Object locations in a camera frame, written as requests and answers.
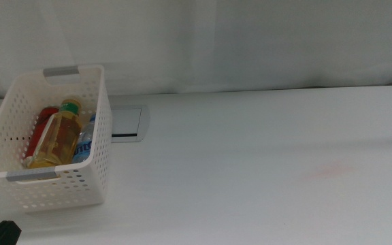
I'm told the small water bottle blue cap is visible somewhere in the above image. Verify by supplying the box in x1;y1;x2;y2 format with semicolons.
71;114;97;165

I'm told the yellow tea bottle white cap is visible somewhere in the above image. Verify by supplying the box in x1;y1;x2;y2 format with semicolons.
27;98;84;170

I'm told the red cola can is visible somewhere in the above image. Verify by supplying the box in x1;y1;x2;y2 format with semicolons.
22;106;60;161

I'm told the white backdrop sheet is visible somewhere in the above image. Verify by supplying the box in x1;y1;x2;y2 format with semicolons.
0;0;392;100

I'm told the white perforated plastic basket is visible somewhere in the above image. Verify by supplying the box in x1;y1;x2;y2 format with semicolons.
0;64;113;214

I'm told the silver rectangular table cable hatch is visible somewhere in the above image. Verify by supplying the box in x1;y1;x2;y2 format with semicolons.
110;104;151;144

